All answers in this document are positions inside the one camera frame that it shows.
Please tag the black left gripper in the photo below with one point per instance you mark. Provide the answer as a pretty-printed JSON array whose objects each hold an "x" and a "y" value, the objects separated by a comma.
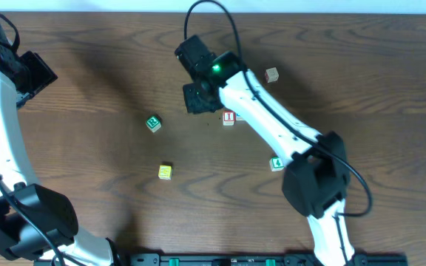
[{"x": 40, "y": 74}]

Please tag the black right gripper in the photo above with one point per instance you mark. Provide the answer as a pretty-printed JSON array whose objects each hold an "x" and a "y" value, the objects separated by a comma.
[{"x": 200, "y": 100}]

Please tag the red letter I block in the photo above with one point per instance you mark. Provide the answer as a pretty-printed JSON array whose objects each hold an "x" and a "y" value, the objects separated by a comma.
[{"x": 229, "y": 118}]

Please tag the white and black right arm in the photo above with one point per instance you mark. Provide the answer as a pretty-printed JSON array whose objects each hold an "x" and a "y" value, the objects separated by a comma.
[{"x": 315, "y": 181}]

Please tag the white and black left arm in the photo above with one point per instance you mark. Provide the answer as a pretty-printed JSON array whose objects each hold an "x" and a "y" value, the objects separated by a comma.
[{"x": 36, "y": 223}]

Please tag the green letter R block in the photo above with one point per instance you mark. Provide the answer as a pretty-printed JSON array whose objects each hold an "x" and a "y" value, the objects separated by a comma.
[{"x": 153, "y": 123}]

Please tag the red edged wooden block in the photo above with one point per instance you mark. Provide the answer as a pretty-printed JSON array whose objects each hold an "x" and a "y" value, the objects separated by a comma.
[{"x": 271, "y": 75}]

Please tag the yellow wooden block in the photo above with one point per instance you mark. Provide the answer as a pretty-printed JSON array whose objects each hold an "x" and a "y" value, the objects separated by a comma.
[{"x": 165, "y": 172}]

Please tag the green number 4 block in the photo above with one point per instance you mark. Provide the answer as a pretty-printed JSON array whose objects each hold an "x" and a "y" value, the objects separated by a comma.
[{"x": 276, "y": 164}]

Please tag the black mounting rail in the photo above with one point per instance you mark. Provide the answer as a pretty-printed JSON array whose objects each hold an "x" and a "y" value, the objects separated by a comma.
[{"x": 291, "y": 259}]

